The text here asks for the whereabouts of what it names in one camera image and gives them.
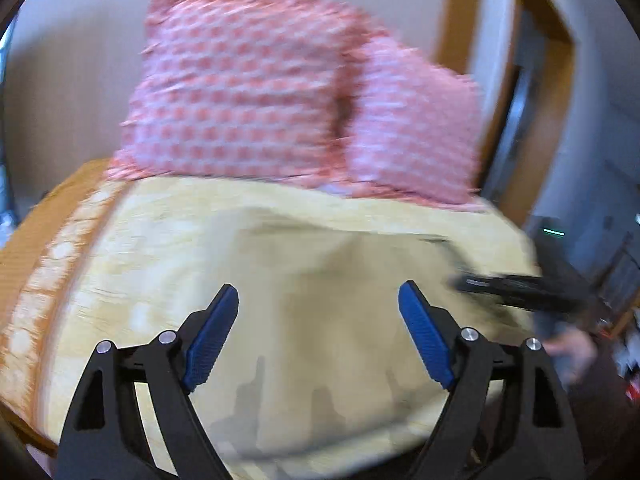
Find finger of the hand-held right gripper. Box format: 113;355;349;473
456;272;553;312

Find wooden door frame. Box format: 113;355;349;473
432;0;581;233

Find person's right hand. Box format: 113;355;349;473
542;329;598;387

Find yellow blanket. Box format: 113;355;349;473
37;177;543;480

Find orange patterned bed sheet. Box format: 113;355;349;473
0;157;131;453

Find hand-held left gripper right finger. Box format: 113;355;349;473
398;280;587;480

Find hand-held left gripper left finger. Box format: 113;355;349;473
54;284;240;480

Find beige pants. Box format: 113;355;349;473
197;210;543;463

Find small red patterned pillow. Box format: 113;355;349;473
345;37;483;206

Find large red patterned pillow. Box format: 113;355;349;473
107;0;386;183

